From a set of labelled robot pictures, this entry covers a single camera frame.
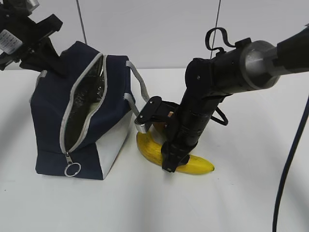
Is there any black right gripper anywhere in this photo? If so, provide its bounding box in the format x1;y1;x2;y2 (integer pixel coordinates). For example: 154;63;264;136
135;96;208;173

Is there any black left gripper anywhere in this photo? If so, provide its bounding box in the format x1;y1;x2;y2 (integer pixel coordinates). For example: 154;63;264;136
0;0;68;77

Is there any brown bread roll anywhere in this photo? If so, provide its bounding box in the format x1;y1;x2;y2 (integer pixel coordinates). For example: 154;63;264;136
153;122;166;137

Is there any yellow banana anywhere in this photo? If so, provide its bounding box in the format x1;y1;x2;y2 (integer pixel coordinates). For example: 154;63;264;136
136;132;215;175

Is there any navy white lunch bag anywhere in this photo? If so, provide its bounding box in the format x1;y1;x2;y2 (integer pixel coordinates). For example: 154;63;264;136
30;42;149;180

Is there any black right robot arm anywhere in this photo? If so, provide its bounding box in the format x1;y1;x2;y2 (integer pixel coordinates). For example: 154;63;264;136
135;29;309;174

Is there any black cable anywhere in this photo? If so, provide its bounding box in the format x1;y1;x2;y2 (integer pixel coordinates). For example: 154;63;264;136
271;94;309;232

